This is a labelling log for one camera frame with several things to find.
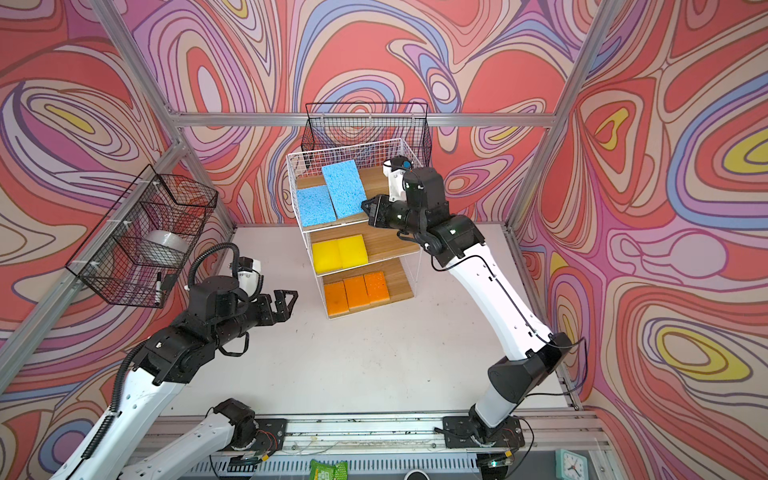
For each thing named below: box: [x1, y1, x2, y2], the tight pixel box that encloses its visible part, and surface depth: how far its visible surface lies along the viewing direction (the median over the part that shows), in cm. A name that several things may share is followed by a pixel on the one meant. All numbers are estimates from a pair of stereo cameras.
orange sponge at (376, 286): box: [363, 271, 390, 303], surface depth 101 cm
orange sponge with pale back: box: [324, 280, 350, 318], surface depth 97 cm
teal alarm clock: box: [555, 449, 589, 480], surface depth 69 cm
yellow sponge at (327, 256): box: [312, 240, 343, 275], surface depth 77 cm
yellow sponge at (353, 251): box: [337, 234, 369, 269], surface depth 79 cm
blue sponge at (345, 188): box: [322, 159, 367, 219], surface depth 66 cm
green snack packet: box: [309, 459, 349, 480], surface depth 69 cm
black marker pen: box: [155, 272, 162, 305], surface depth 73 cm
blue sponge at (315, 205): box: [296, 185, 337, 227], surface depth 67 cm
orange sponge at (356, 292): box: [343, 275, 371, 310], surface depth 99 cm
